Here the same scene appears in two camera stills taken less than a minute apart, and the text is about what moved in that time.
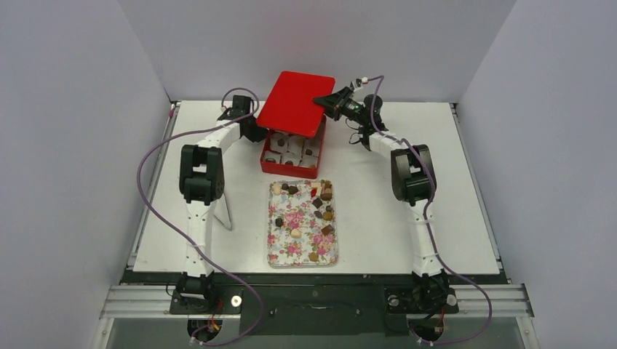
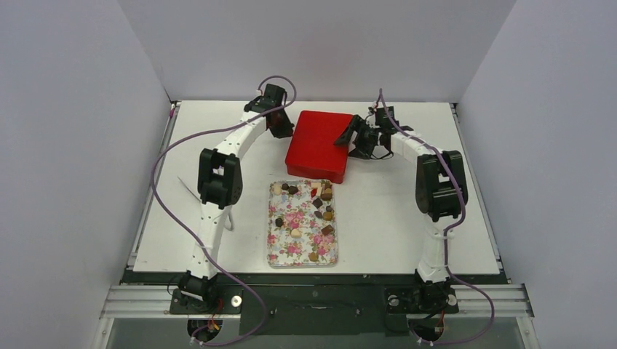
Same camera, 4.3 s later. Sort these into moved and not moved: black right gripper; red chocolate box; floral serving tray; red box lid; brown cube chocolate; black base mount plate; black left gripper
Moved: red box lid; black left gripper; black right gripper; red chocolate box
Not moved: brown cube chocolate; black base mount plate; floral serving tray
